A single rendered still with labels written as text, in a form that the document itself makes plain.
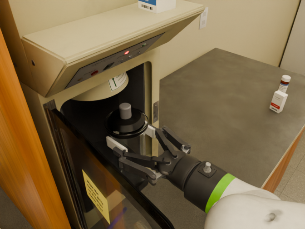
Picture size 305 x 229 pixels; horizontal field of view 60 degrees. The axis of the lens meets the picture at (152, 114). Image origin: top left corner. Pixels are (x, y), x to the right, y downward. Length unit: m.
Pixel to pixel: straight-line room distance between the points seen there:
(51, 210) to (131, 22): 0.35
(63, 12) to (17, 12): 0.07
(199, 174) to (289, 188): 1.80
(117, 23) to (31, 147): 0.23
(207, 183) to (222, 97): 0.84
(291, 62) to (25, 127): 3.42
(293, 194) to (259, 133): 1.18
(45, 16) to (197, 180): 0.39
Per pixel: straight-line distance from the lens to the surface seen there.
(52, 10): 0.46
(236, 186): 0.53
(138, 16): 0.49
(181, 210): 0.85
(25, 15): 0.45
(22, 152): 0.41
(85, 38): 0.41
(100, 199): 0.46
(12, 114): 0.37
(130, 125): 0.61
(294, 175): 2.42
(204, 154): 1.01
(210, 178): 0.53
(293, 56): 3.60
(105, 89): 0.61
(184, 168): 0.56
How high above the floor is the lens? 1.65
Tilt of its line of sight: 38 degrees down
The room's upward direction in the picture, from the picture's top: straight up
